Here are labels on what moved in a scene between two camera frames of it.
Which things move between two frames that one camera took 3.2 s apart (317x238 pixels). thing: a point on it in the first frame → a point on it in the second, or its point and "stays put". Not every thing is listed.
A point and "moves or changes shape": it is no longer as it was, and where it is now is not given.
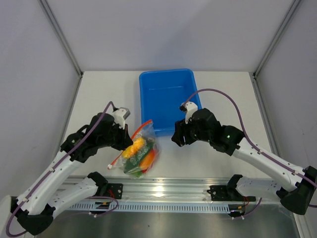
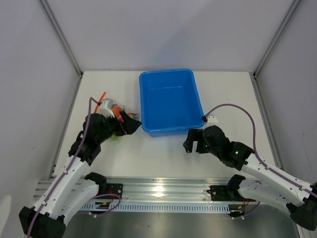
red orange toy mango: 147,160 moves or changes shape
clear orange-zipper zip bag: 143,156 → 127,111
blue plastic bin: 162,92 stays put
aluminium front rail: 172,191 stays put
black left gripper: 125,141 → 128,127
